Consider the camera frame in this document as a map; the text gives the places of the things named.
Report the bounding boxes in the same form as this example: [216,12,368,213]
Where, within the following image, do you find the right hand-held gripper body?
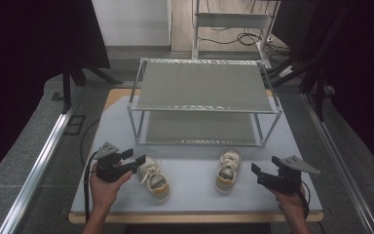
[256,155,321,196]

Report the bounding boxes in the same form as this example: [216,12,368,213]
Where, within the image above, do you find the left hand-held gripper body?
[93,141,138,183]

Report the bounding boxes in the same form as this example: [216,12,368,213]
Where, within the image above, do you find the beige child's sneaker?
[136,156,172,203]
[214,148,243,195]

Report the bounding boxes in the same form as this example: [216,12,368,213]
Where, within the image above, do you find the two-tier metal shoe rack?
[127,57,283,148]

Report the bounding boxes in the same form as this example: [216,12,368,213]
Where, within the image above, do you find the person's left hand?
[89,163,134,213]

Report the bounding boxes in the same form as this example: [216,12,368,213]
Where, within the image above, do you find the person's right hand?
[267,188,309,222]

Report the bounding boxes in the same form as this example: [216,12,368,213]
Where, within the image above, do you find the black floor socket plate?
[62,114,87,137]

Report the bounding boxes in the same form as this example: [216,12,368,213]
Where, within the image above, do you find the light blue table mat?
[70,95,323,215]

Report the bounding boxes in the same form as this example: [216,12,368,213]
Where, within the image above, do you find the white power strip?
[278,65,295,79]

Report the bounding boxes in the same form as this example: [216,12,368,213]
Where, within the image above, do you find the black metal stand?
[272,0,337,122]
[60,58,125,115]

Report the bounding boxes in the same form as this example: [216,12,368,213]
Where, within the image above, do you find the black curtain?
[300,0,374,183]
[0,0,112,188]

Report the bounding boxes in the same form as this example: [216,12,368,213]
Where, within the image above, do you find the white cabinet panel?
[91,0,172,48]

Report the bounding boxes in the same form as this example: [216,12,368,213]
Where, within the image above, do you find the white metal stand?
[190,0,281,70]

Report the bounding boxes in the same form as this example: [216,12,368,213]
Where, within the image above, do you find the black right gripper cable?
[298,186,312,219]

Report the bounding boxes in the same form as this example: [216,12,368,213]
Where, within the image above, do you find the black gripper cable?
[298,186,312,219]
[83,149,100,223]

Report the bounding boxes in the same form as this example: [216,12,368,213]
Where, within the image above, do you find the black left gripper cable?
[83,149,100,223]

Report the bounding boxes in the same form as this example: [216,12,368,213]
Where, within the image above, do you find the thin black floor cable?
[79,118,102,168]

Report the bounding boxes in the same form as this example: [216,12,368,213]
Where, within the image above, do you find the aluminium floor rail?
[0,102,76,234]
[301,92,374,234]

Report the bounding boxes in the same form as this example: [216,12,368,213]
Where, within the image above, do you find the black floor cables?
[197,25,295,67]

